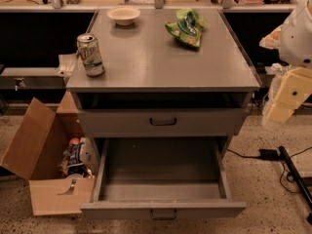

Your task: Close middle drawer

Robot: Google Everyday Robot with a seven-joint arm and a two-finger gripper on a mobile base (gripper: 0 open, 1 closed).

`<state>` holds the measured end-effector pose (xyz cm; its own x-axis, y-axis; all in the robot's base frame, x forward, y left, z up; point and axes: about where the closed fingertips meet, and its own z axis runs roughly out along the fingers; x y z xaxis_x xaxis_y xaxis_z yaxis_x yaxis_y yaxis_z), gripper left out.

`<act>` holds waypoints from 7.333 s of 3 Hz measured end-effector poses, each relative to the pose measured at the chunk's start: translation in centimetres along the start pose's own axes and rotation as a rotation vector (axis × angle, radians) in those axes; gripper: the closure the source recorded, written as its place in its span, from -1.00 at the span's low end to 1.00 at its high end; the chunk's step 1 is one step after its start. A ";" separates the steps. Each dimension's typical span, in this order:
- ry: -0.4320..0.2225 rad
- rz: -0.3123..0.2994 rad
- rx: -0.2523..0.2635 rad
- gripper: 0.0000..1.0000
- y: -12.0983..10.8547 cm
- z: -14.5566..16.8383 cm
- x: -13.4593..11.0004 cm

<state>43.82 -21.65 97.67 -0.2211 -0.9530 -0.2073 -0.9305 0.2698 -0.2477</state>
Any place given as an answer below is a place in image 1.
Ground open cardboard box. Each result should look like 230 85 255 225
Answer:
1 93 95 215

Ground grey top drawer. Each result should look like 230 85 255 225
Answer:
78 108 247 137

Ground grey drawer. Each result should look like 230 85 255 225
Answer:
78 108 247 137
81 137 247 220

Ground cream bowl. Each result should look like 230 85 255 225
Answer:
107 7 140 26

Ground green chip bag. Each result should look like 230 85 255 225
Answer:
165 8 207 48

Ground black power adapter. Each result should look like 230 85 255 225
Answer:
259 149 280 161

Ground green soda can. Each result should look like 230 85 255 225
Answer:
77 33 105 76

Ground black floor cable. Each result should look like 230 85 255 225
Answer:
226 148 261 160

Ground snack items in box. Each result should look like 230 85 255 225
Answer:
59 137 99 177

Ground grey drawer cabinet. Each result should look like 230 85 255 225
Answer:
67 9 260 148

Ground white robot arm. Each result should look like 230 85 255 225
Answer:
259 0 312 130

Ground black floor stand bar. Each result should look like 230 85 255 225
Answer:
278 146 312 225

